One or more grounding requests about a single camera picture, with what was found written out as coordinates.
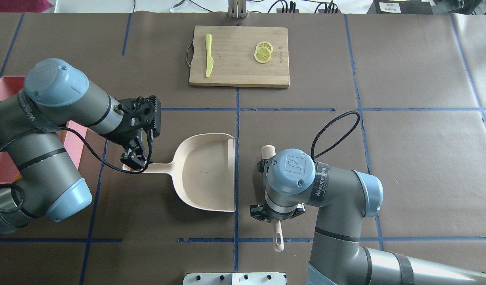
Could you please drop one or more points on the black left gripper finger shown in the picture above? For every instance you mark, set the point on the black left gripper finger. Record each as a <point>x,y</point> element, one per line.
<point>130,158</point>
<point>142,159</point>

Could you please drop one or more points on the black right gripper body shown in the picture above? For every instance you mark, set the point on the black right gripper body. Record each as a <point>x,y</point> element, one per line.
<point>258,211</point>

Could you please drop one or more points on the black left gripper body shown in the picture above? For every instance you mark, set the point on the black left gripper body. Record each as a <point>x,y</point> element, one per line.
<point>122,137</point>

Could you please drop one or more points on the beige hand brush black bristles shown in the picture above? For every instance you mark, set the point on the beige hand brush black bristles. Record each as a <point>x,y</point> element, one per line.
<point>267,152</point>

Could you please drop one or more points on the beige plastic dustpan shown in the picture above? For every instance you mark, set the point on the beige plastic dustpan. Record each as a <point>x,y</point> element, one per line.
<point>203,171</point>

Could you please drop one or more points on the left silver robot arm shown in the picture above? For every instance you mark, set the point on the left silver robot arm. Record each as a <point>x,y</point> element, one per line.
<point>51,186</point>

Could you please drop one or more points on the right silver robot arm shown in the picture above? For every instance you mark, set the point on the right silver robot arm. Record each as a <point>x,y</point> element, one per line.
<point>292,179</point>

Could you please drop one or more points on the pink plastic bin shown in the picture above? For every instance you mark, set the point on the pink plastic bin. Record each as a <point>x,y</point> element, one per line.
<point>9,86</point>

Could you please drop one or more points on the green plastic knife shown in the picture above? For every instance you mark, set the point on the green plastic knife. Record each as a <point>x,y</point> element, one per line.
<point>209,58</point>

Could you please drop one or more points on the bamboo cutting board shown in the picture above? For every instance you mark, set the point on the bamboo cutting board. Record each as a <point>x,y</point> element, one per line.
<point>234,65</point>

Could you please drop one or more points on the upper orange black connector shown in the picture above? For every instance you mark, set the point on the upper orange black connector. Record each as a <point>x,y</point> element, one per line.
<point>285,7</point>

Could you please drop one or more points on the magenta cloth on stand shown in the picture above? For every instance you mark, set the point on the magenta cloth on stand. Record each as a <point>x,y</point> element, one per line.
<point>24,6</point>

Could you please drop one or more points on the black rectangular box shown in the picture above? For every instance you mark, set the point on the black rectangular box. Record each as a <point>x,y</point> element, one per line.
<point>407,7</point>

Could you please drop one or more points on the aluminium frame post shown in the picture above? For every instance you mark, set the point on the aluminium frame post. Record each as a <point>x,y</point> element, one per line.
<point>237,9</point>

